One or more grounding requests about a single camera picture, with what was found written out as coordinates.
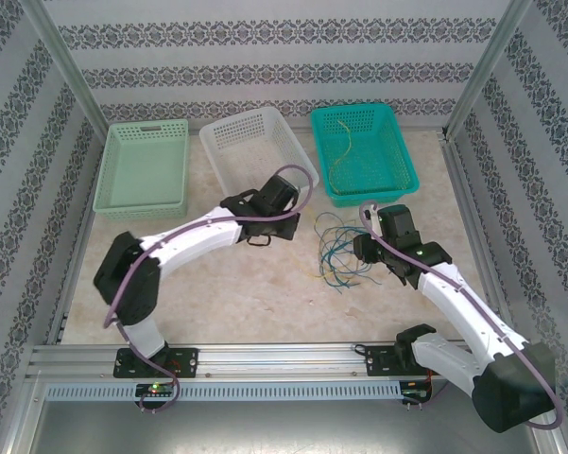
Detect teal plastic basket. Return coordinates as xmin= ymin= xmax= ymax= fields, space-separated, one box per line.
xmin=310 ymin=102 xmax=421 ymax=209

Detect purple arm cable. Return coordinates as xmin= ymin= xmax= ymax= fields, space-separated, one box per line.
xmin=102 ymin=164 xmax=315 ymax=412
xmin=358 ymin=200 xmax=564 ymax=429

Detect white plastic basket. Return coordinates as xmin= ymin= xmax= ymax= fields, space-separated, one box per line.
xmin=198 ymin=106 xmax=320 ymax=202

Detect light green plastic basket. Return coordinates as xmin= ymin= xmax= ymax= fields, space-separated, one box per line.
xmin=93 ymin=118 xmax=191 ymax=221

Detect thin yellow cable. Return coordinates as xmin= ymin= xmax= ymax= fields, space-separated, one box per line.
xmin=327 ymin=117 xmax=356 ymax=195
xmin=314 ymin=212 xmax=355 ymax=280
xmin=301 ymin=236 xmax=346 ymax=281

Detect aluminium table side rail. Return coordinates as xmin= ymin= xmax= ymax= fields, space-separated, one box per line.
xmin=44 ymin=127 xmax=106 ymax=346
xmin=438 ymin=130 xmax=514 ymax=313

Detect long aluminium mounting rail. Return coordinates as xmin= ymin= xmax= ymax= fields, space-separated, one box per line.
xmin=26 ymin=343 xmax=459 ymax=379

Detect grey metal panel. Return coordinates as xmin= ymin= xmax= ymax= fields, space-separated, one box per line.
xmin=27 ymin=399 xmax=549 ymax=454

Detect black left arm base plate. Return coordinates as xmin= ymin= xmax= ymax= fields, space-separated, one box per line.
xmin=112 ymin=347 xmax=200 ymax=379

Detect thin blue cable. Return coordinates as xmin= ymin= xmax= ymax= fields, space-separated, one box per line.
xmin=325 ymin=264 xmax=361 ymax=291
xmin=318 ymin=226 xmax=384 ymax=286
xmin=319 ymin=230 xmax=374 ymax=276

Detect aluminium frame bar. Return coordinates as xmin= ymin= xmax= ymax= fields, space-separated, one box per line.
xmin=0 ymin=371 xmax=46 ymax=454

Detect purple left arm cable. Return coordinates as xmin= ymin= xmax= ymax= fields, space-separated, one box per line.
xmin=102 ymin=164 xmax=315 ymax=412

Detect slotted grey cable duct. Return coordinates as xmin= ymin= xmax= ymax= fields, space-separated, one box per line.
xmin=43 ymin=380 xmax=404 ymax=402

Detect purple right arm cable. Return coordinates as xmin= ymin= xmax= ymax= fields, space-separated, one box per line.
xmin=358 ymin=200 xmax=564 ymax=429

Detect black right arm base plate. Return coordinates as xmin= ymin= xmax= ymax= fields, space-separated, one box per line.
xmin=364 ymin=344 xmax=448 ymax=378

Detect aluminium frame post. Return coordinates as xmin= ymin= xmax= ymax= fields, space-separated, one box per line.
xmin=443 ymin=0 xmax=536 ymax=139
xmin=26 ymin=0 xmax=112 ymax=128

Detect thin green cable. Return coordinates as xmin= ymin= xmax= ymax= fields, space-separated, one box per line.
xmin=314 ymin=211 xmax=356 ymax=248

